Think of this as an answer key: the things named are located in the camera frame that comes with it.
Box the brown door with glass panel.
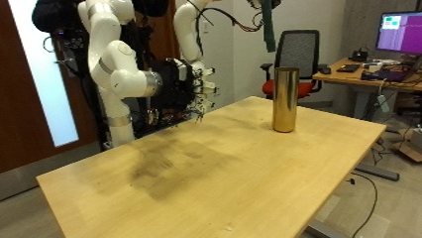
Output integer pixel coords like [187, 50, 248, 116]
[0, 0, 99, 175]

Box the wooden office desk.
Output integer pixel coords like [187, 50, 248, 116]
[311, 58, 422, 120]

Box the black office chair red seat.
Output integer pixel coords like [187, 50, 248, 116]
[258, 29, 330, 100]

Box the grey table foot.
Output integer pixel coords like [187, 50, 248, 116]
[352, 163, 400, 182]

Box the white hanging power adapter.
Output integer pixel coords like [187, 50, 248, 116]
[375, 94, 391, 114]

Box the cardboard box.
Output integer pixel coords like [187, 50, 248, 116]
[391, 128, 422, 164]

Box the black floor cable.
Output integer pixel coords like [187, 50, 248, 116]
[348, 172, 379, 238]

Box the computer monitor purple screen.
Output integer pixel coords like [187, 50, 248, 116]
[374, 11, 422, 56]

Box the person in black clothes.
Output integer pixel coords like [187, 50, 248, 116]
[30, 0, 171, 34]

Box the tall gold cylinder vase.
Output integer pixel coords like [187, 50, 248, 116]
[270, 66, 302, 134]

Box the flower bouquet with green stem wrap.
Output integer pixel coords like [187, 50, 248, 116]
[260, 0, 278, 54]

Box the black desk phone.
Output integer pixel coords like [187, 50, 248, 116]
[350, 48, 370, 63]

